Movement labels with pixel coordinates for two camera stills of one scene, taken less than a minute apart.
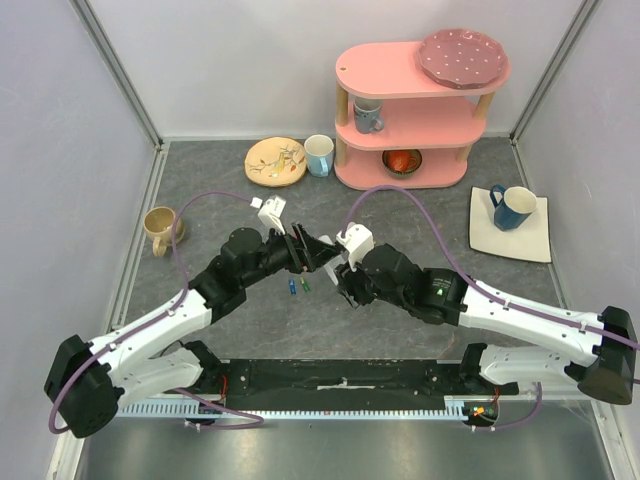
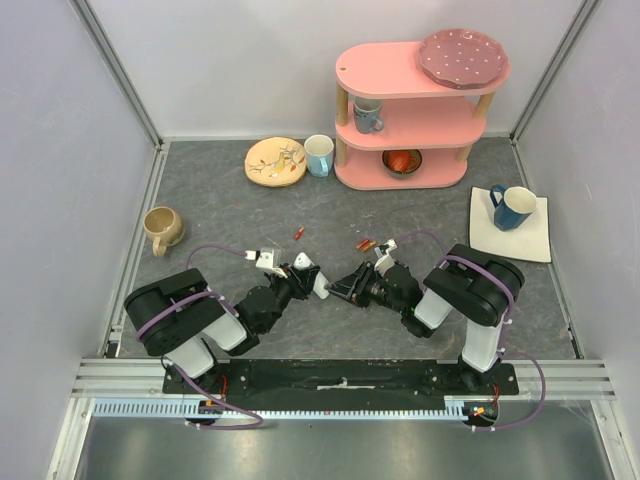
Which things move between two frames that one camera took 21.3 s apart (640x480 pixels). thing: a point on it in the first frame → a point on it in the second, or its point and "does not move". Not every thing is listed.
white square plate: x=528 y=241 does not move
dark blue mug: x=513 y=206 does not move
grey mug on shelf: x=368 y=115 does not move
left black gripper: x=307 y=252 → x=300 y=280
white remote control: x=333 y=264 → x=303 y=260
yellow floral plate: x=275 y=161 does not move
